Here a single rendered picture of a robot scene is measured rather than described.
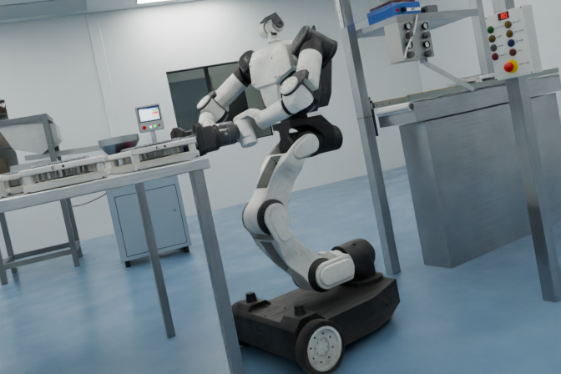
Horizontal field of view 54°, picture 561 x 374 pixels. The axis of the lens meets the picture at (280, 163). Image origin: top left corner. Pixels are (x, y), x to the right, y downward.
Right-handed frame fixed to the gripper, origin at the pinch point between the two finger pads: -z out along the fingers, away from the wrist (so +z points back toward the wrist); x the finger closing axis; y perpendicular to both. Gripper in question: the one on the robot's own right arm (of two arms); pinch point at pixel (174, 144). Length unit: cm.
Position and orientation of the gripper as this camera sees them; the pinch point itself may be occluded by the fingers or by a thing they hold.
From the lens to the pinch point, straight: 216.1
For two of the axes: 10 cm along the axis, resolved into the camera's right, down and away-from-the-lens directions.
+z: 3.8, -1.4, 9.2
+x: 2.0, 9.8, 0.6
